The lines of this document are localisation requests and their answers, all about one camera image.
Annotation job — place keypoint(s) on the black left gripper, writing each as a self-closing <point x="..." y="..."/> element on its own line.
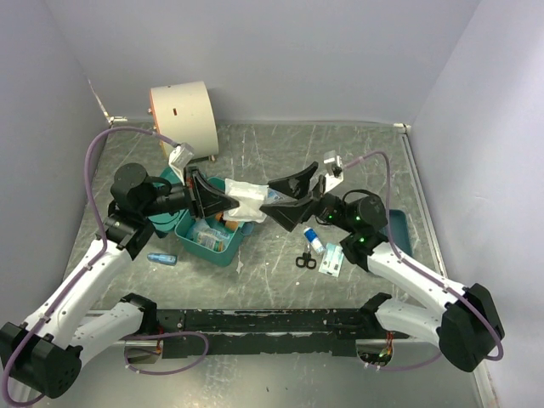
<point x="208" y="200"/>

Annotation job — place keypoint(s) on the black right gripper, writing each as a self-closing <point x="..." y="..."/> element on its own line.
<point x="288" y="215"/>

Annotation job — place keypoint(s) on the brown bottle orange cap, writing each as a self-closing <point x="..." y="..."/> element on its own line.
<point x="228" y="224"/>

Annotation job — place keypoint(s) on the clear gauze packet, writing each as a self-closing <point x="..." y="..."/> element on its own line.
<point x="250" y="197"/>

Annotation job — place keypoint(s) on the blue cotton pad bag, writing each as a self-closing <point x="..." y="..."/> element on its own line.
<point x="201" y="226"/>

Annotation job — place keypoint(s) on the green white bandage packet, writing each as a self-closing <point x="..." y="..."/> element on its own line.
<point x="210" y="242"/>

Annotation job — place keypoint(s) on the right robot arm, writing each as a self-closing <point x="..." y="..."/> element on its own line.
<point x="361" y="219"/>

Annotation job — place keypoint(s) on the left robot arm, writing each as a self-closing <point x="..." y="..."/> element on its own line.
<point x="49" y="348"/>

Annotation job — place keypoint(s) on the teal medicine kit box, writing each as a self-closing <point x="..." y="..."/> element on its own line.
<point x="180" y="223"/>

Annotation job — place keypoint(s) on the black scissors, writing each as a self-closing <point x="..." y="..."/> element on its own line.
<point x="306" y="260"/>

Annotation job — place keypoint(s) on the blue transparent small bottle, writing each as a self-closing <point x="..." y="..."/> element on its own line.
<point x="162" y="258"/>

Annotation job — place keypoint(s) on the cream cylindrical cabinet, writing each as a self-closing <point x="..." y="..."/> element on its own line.
<point x="184" y="113"/>

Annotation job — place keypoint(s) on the teal divided tray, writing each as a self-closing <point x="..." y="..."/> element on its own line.
<point x="399" y="231"/>

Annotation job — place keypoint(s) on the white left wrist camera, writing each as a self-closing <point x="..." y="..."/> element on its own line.
<point x="180" y="156"/>

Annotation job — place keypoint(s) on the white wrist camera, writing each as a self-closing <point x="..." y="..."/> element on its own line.
<point x="332" y="176"/>
<point x="180" y="156"/>

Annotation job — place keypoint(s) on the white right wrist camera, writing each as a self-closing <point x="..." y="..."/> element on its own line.
<point x="332" y="176"/>

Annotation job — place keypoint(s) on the metal corner bracket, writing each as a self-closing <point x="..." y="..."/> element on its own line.
<point x="113" y="120"/>

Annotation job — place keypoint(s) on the aluminium frame rail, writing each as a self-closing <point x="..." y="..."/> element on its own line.
<point x="126" y="320"/>

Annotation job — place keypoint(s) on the black mounting base rail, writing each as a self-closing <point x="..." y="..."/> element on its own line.
<point x="338" y="332"/>

